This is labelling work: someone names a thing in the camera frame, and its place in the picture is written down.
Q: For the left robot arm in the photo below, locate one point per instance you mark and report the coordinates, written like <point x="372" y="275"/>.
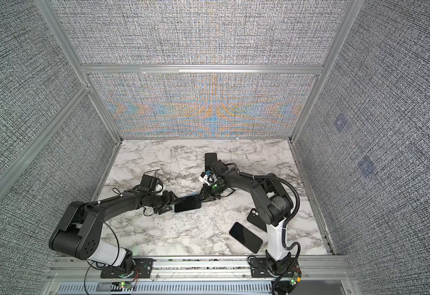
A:
<point x="78" y="233"/>

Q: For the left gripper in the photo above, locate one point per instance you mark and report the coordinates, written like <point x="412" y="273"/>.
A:
<point x="169" y="200"/>

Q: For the black phone case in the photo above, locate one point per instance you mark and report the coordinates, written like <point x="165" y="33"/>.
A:
<point x="210" y="158"/>
<point x="254" y="219"/>

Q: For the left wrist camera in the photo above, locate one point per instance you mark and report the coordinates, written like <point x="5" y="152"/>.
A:
<point x="148" y="183"/>

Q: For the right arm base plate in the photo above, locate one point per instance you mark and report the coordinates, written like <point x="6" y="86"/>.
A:
<point x="259" y="269"/>

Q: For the aluminium front rail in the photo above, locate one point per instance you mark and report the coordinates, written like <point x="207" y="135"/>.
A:
<point x="203" y="275"/>

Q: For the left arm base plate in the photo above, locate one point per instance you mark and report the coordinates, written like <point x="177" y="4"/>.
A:
<point x="142" y="268"/>

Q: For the aluminium frame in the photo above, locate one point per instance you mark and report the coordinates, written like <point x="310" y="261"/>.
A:
<point x="95" y="93"/>

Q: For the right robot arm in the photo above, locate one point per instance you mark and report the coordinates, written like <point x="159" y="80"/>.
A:
<point x="276" y="202"/>

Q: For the black smartphone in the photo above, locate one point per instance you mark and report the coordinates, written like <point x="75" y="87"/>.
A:
<point x="246" y="237"/>
<point x="188" y="203"/>

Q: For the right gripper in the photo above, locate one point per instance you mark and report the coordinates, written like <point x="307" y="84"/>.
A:
<point x="207" y="193"/>

